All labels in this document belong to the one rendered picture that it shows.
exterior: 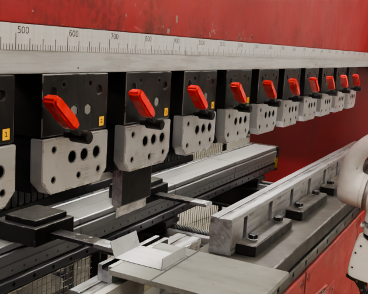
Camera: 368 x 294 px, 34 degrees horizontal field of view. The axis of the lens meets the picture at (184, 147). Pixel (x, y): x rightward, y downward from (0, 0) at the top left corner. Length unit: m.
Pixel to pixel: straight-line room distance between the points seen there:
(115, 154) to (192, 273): 0.25
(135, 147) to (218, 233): 0.57
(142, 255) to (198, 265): 0.11
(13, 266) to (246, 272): 0.46
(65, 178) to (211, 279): 0.33
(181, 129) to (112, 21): 0.31
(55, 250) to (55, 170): 0.52
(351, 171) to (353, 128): 1.82
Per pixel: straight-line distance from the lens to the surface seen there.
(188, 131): 1.17
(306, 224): 1.88
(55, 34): 0.83
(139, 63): 1.01
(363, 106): 3.13
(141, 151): 1.03
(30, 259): 1.29
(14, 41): 0.77
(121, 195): 1.06
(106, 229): 1.49
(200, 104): 1.14
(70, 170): 0.87
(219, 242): 1.53
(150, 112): 0.97
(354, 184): 1.35
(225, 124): 1.34
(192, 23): 1.17
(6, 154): 0.77
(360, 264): 1.40
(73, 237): 1.21
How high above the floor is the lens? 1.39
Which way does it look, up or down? 10 degrees down
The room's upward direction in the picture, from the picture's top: 3 degrees clockwise
